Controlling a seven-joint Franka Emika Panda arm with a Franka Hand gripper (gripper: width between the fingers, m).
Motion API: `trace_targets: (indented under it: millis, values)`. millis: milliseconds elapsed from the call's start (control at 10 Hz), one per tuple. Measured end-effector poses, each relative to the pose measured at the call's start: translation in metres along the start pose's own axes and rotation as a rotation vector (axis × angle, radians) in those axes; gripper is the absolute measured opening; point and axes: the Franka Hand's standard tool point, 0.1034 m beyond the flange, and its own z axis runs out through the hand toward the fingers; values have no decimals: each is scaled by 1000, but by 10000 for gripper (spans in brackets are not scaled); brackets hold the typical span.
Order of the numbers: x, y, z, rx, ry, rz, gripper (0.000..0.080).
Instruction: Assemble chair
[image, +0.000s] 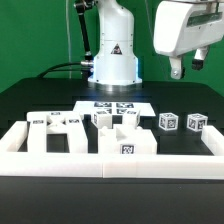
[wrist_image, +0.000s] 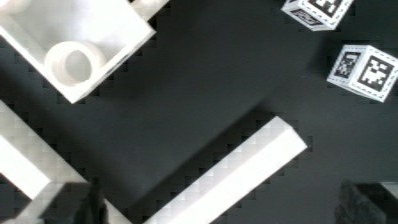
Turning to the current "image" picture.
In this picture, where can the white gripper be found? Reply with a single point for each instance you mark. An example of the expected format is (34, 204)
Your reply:
(181, 27)

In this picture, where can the white chair seat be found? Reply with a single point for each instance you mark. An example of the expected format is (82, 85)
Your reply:
(125, 139)

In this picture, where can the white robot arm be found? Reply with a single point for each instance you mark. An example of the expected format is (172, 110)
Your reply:
(115, 65)

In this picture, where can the white tagged cube right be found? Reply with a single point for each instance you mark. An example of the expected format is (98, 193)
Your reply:
(196, 121)

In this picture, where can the white tagged cube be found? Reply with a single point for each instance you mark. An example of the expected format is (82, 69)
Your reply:
(168, 121)
(196, 121)

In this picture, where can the white tagged cube left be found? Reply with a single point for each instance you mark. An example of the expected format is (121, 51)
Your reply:
(168, 121)

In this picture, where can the white U-shaped obstacle fence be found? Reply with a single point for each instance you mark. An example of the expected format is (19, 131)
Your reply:
(13, 162)

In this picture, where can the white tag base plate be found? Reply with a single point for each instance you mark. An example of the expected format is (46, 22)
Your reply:
(114, 108)

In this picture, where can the white chair back frame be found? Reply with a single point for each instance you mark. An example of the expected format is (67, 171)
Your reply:
(44, 123)

